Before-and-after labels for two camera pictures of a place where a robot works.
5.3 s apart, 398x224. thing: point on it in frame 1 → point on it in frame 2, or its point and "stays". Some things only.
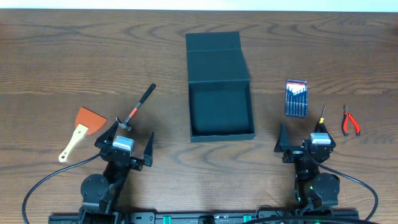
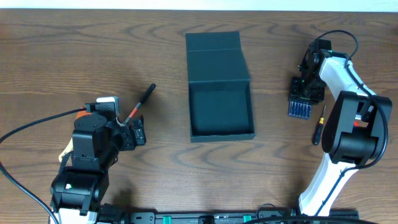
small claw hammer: [124, 124] stays
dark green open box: [221, 94] stays
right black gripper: [283, 146] → [295, 94]
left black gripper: [130, 159] → [134, 135]
